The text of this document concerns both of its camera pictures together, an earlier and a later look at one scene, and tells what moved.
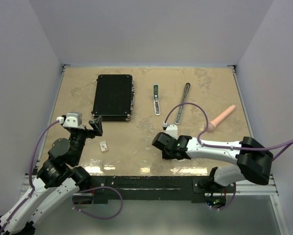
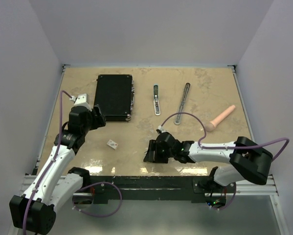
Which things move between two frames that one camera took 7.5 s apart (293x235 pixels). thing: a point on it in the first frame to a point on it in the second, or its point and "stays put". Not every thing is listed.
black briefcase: [114, 97] stays put
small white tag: [103, 146] to [112, 144]
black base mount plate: [153, 188] stays put
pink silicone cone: [212, 124] stays put
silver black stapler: [177, 121] stays put
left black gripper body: [79, 137] to [95, 122]
